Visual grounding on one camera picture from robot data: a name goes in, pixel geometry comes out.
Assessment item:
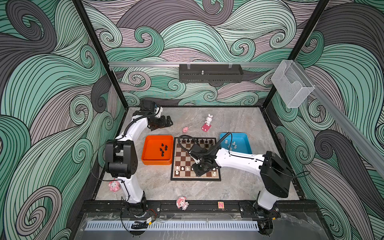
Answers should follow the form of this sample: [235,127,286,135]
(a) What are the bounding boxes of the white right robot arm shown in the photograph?
[187,144,295,211]

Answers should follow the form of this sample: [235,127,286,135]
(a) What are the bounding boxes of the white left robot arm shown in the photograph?
[104,115,173,204]

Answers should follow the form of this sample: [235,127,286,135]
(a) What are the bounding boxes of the folding chess board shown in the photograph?
[171,137,221,182]

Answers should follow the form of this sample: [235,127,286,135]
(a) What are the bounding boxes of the orange plastic tray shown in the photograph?
[142,135,174,166]

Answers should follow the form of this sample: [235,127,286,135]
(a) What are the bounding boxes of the white bunny phone stand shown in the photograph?
[202,114,213,132]

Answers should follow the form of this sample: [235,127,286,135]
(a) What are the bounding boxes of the blue plastic tray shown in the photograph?
[221,133,252,154]

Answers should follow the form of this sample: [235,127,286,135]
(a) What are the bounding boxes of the red letter block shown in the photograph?
[218,202,225,209]

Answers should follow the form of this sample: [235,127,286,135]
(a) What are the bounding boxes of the pink melody figurine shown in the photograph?
[176,196,189,211]

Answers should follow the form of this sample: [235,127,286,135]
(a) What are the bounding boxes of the pink kitty figurine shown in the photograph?
[109,180,121,193]

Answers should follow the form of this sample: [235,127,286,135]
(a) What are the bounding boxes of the clear acrylic holder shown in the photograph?
[271,60,315,109]

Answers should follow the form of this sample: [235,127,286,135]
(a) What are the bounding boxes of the black wall shelf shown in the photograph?
[179,65,244,84]

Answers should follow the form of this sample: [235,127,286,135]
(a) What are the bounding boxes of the aluminium rail back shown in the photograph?
[108,61,280,69]

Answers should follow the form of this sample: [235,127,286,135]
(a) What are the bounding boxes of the aluminium rail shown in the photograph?
[313,87,384,178]
[108,61,280,69]

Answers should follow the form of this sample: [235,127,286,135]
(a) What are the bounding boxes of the white slotted cable duct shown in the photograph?
[85,220,259,232]

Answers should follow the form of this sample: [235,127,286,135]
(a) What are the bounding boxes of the black frame post left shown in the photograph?
[72,0,129,111]

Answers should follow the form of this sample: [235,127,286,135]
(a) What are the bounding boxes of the black frame post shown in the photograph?
[72,0,129,111]
[261,0,329,112]

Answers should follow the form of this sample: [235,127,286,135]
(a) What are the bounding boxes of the aluminium rail right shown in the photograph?
[313,87,384,178]

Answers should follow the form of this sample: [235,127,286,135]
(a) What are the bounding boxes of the black frame post right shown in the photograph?
[261,0,329,112]

